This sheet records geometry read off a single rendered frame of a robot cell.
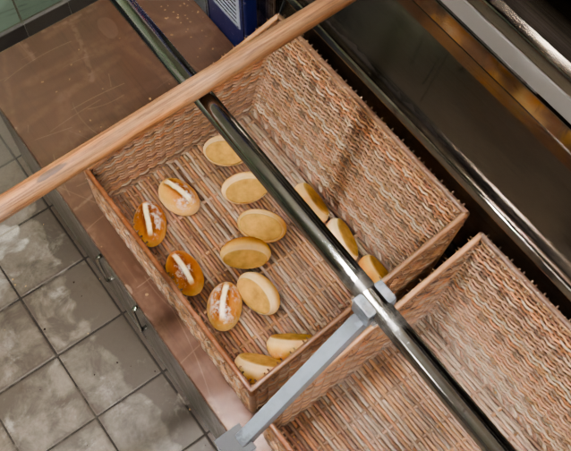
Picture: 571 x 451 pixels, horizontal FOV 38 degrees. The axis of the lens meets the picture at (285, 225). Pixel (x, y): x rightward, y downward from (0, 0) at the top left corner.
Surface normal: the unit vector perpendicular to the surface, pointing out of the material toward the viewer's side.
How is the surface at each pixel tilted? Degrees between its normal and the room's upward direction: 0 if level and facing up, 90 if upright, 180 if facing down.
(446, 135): 70
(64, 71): 0
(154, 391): 0
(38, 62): 0
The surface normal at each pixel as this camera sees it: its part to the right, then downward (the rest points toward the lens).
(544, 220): -0.75, 0.35
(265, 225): -0.14, 0.16
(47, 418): 0.00, -0.44
